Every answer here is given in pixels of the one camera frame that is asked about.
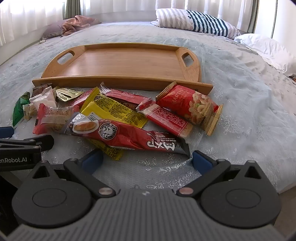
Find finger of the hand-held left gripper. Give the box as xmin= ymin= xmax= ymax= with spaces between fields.
xmin=0 ymin=135 xmax=55 ymax=152
xmin=0 ymin=126 xmax=15 ymax=139

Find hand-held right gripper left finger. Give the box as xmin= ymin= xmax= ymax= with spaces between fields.
xmin=22 ymin=149 xmax=116 ymax=198

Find white sheer curtain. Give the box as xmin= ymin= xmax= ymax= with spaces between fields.
xmin=0 ymin=0 xmax=66 ymax=45
xmin=79 ymin=0 xmax=252 ymax=22

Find pink cloth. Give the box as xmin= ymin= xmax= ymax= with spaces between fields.
xmin=60 ymin=15 xmax=102 ymax=37

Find white snack packet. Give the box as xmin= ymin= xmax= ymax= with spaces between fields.
xmin=30 ymin=86 xmax=57 ymax=109

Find red patterned wafer packet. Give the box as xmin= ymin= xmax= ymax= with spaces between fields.
xmin=136 ymin=98 xmax=194 ymax=138
xmin=68 ymin=89 xmax=94 ymax=108

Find pale cracker packet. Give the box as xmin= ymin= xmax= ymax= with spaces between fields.
xmin=23 ymin=103 xmax=38 ymax=121

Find red nut packet gold edges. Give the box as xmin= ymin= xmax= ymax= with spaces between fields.
xmin=155 ymin=80 xmax=224 ymax=137

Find red clear pastry packet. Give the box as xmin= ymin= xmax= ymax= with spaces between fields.
xmin=32 ymin=103 xmax=80 ymax=135

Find striped pillow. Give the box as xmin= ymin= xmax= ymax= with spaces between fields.
xmin=150 ymin=8 xmax=238 ymax=39

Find green snack packet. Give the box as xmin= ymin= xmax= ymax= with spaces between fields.
xmin=12 ymin=91 xmax=31 ymax=128

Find grey-green curtain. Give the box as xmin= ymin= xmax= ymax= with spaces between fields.
xmin=247 ymin=0 xmax=259 ymax=33
xmin=63 ymin=0 xmax=80 ymax=20

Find long red coffee stick packet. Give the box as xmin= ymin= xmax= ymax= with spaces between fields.
xmin=63 ymin=112 xmax=191 ymax=157

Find wooden tray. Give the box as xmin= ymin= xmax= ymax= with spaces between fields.
xmin=32 ymin=42 xmax=213 ymax=95

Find brown snack packet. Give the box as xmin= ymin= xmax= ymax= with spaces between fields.
xmin=32 ymin=84 xmax=53 ymax=98

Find white pillow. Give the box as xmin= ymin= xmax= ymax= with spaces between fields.
xmin=233 ymin=33 xmax=296 ymax=77

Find long plain red snack packet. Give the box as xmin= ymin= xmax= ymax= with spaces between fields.
xmin=99 ymin=82 xmax=156 ymax=110

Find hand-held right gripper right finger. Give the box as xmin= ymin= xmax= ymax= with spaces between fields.
xmin=176 ymin=150 xmax=275 ymax=197

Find gold snack packet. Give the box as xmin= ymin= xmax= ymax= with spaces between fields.
xmin=55 ymin=87 xmax=85 ymax=102

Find purple pillow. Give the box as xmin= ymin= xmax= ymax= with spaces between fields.
xmin=41 ymin=19 xmax=77 ymax=39

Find yellow snack packet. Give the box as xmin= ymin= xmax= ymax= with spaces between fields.
xmin=88 ymin=138 xmax=125 ymax=161
xmin=80 ymin=87 xmax=149 ymax=129

